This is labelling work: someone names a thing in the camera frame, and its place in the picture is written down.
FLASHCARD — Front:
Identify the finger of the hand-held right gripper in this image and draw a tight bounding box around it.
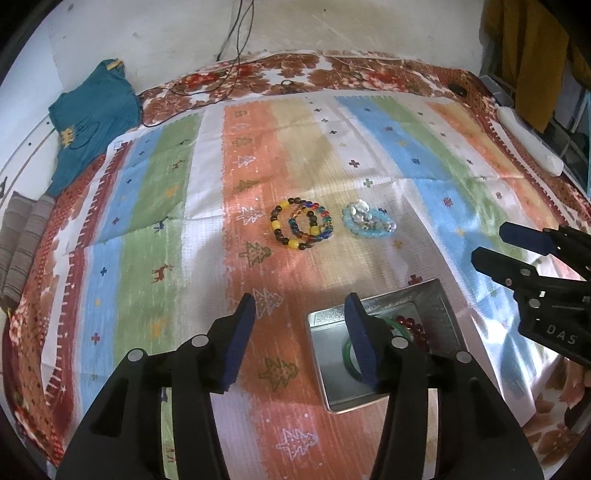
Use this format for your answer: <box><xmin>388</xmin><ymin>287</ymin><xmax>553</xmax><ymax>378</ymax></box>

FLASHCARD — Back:
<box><xmin>471</xmin><ymin>247</ymin><xmax>541</xmax><ymax>296</ymax></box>
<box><xmin>499</xmin><ymin>222</ymin><xmax>561</xmax><ymax>257</ymax></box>

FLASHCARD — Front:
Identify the striped pastel woven mat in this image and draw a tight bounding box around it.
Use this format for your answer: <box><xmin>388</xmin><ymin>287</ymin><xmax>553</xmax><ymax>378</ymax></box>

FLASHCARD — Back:
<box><xmin>44</xmin><ymin>92</ymin><xmax>591</xmax><ymax>480</ymax></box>

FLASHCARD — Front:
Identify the grey striped folded cloth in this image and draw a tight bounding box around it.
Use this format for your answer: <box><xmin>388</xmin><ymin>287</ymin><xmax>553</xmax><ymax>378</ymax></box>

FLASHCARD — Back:
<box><xmin>0</xmin><ymin>191</ymin><xmax>56</xmax><ymax>310</ymax></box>

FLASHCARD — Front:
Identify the teal shirt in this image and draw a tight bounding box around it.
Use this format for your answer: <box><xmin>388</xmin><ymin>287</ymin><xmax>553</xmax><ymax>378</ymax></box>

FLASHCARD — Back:
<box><xmin>48</xmin><ymin>58</ymin><xmax>141</xmax><ymax>197</ymax></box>

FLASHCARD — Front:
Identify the silver metal tin box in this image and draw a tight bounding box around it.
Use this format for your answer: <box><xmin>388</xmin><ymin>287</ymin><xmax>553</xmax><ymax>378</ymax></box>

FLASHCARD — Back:
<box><xmin>307</xmin><ymin>278</ymin><xmax>467</xmax><ymax>413</ymax></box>

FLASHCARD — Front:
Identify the white rolled bolster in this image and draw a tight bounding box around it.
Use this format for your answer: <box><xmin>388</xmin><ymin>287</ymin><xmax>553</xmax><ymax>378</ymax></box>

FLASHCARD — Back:
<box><xmin>496</xmin><ymin>107</ymin><xmax>565</xmax><ymax>176</ymax></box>

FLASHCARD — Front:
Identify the green jade bangle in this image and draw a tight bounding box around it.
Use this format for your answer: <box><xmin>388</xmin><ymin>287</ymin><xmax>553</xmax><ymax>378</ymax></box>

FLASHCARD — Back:
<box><xmin>341</xmin><ymin>318</ymin><xmax>413</xmax><ymax>384</ymax></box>

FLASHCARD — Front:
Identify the silver white charm bracelet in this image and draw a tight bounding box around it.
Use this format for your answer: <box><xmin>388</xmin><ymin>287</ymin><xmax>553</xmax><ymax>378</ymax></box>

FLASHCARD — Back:
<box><xmin>348</xmin><ymin>199</ymin><xmax>397</xmax><ymax>232</ymax></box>

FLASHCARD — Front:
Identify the light blue bead bracelet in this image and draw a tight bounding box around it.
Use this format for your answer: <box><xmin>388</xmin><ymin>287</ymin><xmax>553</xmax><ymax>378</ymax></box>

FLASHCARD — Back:
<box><xmin>342</xmin><ymin>205</ymin><xmax>398</xmax><ymax>238</ymax></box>

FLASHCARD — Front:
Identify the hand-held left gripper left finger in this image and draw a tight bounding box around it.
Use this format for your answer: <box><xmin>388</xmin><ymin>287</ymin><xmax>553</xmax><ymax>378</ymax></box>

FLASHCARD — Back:
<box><xmin>55</xmin><ymin>292</ymin><xmax>257</xmax><ymax>480</ymax></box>

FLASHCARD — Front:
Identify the multicoloured glass bead bracelet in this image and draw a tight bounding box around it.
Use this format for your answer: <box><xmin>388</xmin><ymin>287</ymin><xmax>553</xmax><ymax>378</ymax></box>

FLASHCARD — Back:
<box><xmin>288</xmin><ymin>200</ymin><xmax>334</xmax><ymax>243</ymax></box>

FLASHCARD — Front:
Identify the mustard yellow garment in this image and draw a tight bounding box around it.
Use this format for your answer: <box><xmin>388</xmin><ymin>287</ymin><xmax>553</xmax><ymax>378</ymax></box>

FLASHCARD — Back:
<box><xmin>480</xmin><ymin>0</ymin><xmax>578</xmax><ymax>134</ymax></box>

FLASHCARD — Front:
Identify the dark red bead bracelet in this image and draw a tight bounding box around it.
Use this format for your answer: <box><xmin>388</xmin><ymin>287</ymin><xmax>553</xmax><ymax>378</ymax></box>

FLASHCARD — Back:
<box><xmin>392</xmin><ymin>315</ymin><xmax>433</xmax><ymax>355</ymax></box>

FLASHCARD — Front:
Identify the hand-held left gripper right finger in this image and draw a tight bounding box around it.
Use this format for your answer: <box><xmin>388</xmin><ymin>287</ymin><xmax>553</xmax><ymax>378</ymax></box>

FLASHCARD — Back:
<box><xmin>345</xmin><ymin>292</ymin><xmax>546</xmax><ymax>480</ymax></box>

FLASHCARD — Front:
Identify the black cable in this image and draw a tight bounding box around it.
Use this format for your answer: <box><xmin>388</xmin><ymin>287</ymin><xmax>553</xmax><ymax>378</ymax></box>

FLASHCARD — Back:
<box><xmin>215</xmin><ymin>0</ymin><xmax>245</xmax><ymax>63</ymax></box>
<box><xmin>139</xmin><ymin>0</ymin><xmax>257</xmax><ymax>129</ymax></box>

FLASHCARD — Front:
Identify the yellow and dark bead bracelet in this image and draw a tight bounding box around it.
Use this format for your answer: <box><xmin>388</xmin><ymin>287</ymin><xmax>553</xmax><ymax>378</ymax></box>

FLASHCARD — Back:
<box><xmin>269</xmin><ymin>198</ymin><xmax>324</xmax><ymax>252</ymax></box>

